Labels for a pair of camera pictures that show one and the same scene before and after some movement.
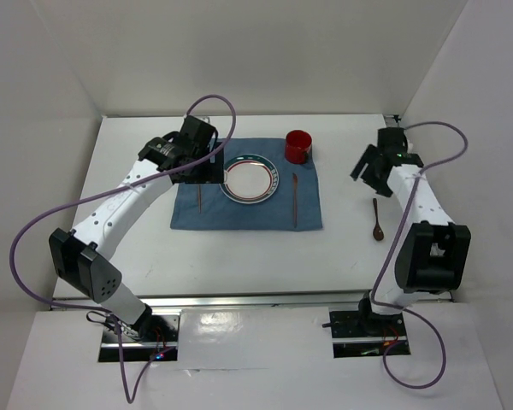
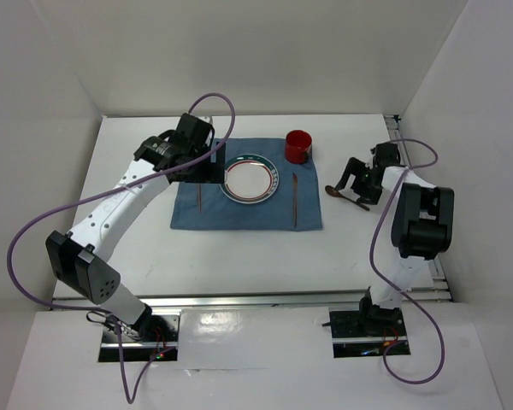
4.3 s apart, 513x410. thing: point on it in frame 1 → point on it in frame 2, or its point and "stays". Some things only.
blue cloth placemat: [295, 206] stays
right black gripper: [366, 158] → [356, 167]
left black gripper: [211, 172] stays
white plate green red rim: [249, 178] stays
